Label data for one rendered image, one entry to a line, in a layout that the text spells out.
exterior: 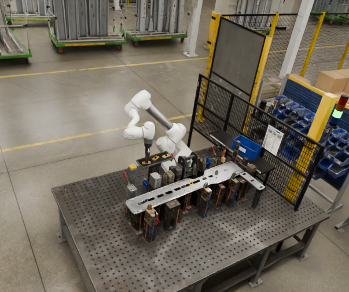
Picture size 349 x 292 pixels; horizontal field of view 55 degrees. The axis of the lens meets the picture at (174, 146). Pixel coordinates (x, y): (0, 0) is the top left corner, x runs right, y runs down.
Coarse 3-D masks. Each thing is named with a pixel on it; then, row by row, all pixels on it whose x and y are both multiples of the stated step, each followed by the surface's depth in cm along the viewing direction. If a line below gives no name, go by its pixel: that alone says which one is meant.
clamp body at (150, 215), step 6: (150, 210) 290; (150, 216) 285; (156, 216) 288; (150, 222) 288; (156, 222) 292; (144, 228) 302; (150, 228) 296; (144, 234) 305; (150, 234) 298; (150, 240) 303
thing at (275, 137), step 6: (270, 126) 365; (270, 132) 367; (276, 132) 360; (282, 132) 353; (264, 138) 376; (270, 138) 369; (276, 138) 362; (282, 138) 356; (270, 144) 371; (276, 144) 364; (270, 150) 373; (276, 150) 366; (276, 156) 368
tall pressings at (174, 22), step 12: (144, 0) 967; (156, 0) 1014; (168, 0) 1015; (180, 0) 1009; (144, 12) 984; (156, 12) 1032; (168, 12) 1033; (180, 12) 1026; (144, 24) 1002; (156, 24) 1034; (168, 24) 1030; (180, 24) 1045
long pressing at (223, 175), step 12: (216, 168) 363; (228, 168) 365; (240, 168) 369; (180, 180) 338; (192, 180) 340; (204, 180) 343; (216, 180) 345; (156, 192) 319; (180, 192) 323; (132, 204) 302; (144, 204) 304; (156, 204) 306
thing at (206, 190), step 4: (204, 188) 325; (208, 188) 326; (204, 192) 327; (208, 192) 322; (204, 196) 328; (208, 196) 325; (204, 200) 331; (208, 200) 332; (200, 204) 338; (204, 204) 332; (200, 208) 339; (204, 208) 335; (196, 212) 345; (200, 212) 341; (204, 212) 338; (200, 216) 341; (204, 216) 339
